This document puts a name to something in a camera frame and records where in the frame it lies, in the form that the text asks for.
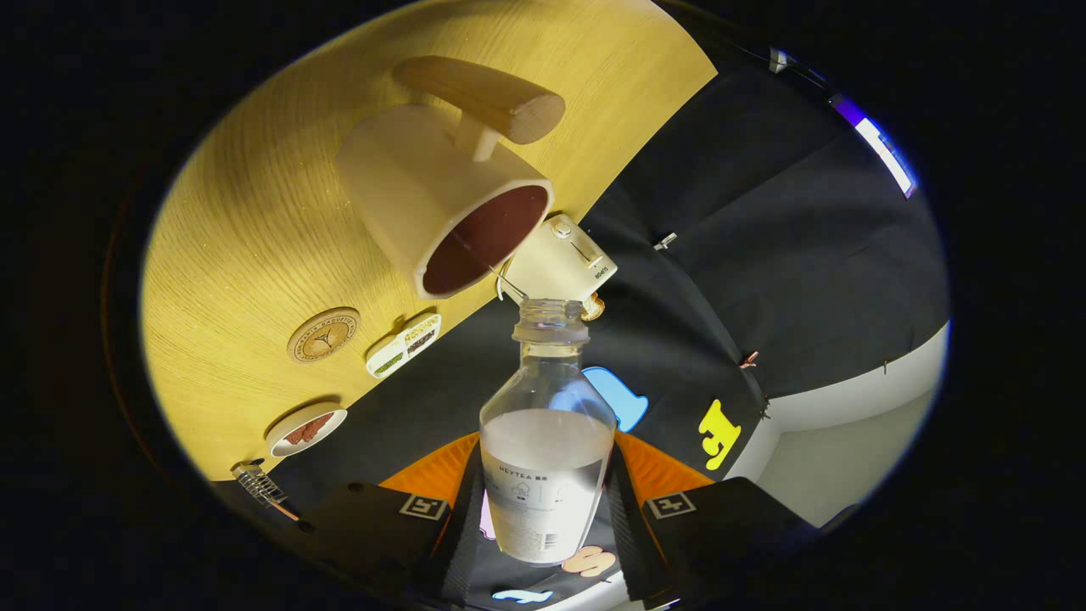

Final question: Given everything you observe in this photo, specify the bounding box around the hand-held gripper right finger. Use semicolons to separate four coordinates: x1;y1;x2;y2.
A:
602;429;820;608

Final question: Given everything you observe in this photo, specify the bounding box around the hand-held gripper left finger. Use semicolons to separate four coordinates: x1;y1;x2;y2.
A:
297;431;486;608

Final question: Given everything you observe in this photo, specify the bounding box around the clear juice bottle white label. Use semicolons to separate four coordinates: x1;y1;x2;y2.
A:
479;297;618;567

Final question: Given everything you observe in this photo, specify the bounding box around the round wooden coaster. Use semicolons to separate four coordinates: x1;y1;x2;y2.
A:
287;306;361;364

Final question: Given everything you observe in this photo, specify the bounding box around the cream cup wooden handle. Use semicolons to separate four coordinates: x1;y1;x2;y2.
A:
335;55;567;300

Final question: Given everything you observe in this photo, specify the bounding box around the white round plate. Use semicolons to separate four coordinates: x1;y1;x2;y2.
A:
266;401;349;459

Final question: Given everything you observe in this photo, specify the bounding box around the white divided dish with beans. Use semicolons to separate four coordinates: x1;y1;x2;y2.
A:
366;312;443;379

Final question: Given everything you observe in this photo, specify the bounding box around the wooden table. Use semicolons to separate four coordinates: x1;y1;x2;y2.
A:
140;0;720;483

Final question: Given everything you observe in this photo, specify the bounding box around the cream toaster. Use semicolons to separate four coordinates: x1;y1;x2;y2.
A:
501;214;619;322

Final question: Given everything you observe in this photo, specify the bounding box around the metal wire utensil holder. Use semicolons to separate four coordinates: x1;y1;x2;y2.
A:
231;459;299;520

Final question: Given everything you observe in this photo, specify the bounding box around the white toaster cable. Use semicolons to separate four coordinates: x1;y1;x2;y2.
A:
495;255;529;305

